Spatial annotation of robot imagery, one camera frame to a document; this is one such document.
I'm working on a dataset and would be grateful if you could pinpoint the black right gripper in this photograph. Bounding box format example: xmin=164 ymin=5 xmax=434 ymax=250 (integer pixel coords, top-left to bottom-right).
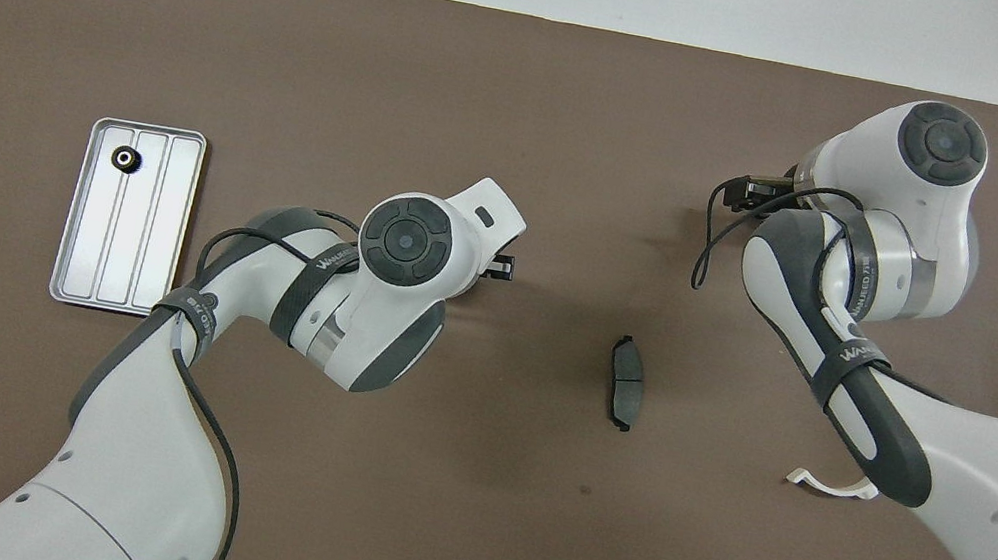
xmin=721 ymin=165 xmax=800 ymax=220

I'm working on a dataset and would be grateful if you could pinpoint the silver metal tray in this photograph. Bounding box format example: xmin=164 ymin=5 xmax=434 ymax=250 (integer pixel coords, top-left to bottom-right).
xmin=46 ymin=111 xmax=210 ymax=324

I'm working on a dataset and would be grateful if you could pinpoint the brown table mat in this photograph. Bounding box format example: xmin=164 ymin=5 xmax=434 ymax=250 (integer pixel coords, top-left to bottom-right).
xmin=0 ymin=0 xmax=998 ymax=560

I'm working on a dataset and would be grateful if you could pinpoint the dark curved brake pad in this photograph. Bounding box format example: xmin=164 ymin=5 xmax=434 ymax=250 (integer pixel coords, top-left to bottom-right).
xmin=598 ymin=333 xmax=655 ymax=435

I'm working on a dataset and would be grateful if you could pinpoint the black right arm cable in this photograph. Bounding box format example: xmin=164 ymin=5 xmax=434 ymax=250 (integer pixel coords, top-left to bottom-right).
xmin=679 ymin=168 xmax=918 ymax=386

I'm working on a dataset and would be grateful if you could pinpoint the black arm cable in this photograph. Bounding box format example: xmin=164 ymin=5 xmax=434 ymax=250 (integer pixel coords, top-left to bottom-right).
xmin=679 ymin=168 xmax=918 ymax=386
xmin=146 ymin=191 xmax=368 ymax=560

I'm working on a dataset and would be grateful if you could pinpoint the white curved plastic bracket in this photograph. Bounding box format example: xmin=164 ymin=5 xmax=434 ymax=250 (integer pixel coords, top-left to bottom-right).
xmin=784 ymin=463 xmax=880 ymax=504

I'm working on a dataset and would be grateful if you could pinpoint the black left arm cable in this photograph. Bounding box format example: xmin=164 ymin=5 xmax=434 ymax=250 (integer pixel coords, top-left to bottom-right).
xmin=146 ymin=191 xmax=368 ymax=560

